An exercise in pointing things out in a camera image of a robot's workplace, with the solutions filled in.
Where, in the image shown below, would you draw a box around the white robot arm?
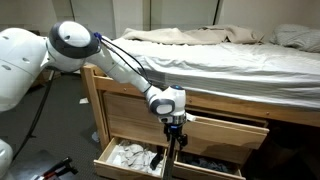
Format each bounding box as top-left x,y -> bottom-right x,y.
0,21 -> 186,127

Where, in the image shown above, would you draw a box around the wooden bed frame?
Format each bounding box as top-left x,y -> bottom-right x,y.
80,65 -> 320,164

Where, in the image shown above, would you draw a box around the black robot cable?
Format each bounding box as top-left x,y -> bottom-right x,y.
11,68 -> 58,161

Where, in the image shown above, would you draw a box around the white mattress with sheet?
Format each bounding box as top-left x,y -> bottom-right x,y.
108,38 -> 320,109

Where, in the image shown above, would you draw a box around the grey striped pillow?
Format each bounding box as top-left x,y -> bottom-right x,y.
269,24 -> 320,53

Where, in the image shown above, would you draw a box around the red black tool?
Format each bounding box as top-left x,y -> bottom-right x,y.
30,157 -> 78,180

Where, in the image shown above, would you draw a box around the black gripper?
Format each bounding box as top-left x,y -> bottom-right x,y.
164,124 -> 188,147

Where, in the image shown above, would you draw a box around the black camera tripod pole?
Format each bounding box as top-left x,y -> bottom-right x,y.
162,135 -> 176,180

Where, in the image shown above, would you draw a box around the beige blanket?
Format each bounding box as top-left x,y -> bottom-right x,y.
122,25 -> 264,45

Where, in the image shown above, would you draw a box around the white crumpled clothes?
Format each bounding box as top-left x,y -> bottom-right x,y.
107,140 -> 163,175

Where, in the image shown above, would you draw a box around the dark clothes in drawer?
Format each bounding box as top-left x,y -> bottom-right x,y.
182,156 -> 234,173

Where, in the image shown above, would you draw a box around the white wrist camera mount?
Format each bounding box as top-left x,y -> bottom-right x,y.
185,113 -> 196,122

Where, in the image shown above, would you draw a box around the black object in drawer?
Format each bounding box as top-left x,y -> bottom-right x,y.
150,146 -> 164,170

